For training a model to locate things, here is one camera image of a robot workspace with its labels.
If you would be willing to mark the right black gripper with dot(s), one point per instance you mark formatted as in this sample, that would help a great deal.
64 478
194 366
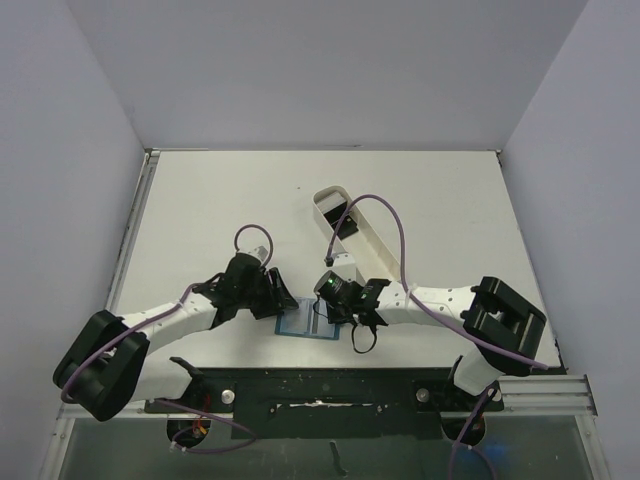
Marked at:
341 310

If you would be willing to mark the grey magnetic stripe card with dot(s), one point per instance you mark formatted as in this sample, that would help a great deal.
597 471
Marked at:
312 320

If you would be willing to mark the white oblong tray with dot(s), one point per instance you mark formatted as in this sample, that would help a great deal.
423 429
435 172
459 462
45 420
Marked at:
358 252

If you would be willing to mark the black card in tray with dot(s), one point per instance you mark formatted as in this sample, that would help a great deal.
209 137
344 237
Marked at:
344 228

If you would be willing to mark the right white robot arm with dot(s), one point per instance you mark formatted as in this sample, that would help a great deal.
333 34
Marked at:
505 328

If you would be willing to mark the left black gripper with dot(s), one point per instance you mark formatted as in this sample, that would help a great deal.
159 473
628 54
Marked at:
272 305

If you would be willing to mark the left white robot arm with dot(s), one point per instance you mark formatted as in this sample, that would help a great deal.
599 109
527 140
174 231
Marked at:
105 368

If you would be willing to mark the blue leather card holder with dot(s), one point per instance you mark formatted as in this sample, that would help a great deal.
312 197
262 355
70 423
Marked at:
307 322

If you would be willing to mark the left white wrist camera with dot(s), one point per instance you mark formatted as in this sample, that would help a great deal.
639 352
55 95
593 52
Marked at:
261 253

